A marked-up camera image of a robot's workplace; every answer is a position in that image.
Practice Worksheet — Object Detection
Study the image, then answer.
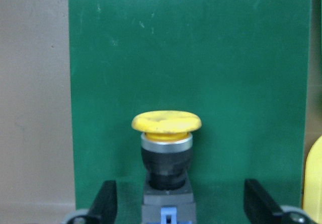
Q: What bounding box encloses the green conveyor belt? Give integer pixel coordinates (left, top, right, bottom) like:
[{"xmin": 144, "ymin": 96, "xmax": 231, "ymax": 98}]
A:
[{"xmin": 68, "ymin": 0, "xmax": 311, "ymax": 223}]

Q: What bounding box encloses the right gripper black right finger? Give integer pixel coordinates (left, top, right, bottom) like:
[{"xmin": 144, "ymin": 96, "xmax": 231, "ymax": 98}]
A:
[{"xmin": 244, "ymin": 178, "xmax": 302, "ymax": 224}]

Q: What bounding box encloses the yellow plastic tray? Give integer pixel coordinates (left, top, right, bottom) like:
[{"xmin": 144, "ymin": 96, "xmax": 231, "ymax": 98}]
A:
[{"xmin": 302, "ymin": 136, "xmax": 321, "ymax": 223}]

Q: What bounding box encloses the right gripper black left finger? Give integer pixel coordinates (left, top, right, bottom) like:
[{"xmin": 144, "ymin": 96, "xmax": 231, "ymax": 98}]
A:
[{"xmin": 86, "ymin": 180, "xmax": 118, "ymax": 224}]

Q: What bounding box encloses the yellow push button front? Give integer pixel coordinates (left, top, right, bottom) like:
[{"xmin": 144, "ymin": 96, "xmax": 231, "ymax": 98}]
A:
[{"xmin": 131, "ymin": 110, "xmax": 202, "ymax": 223}]

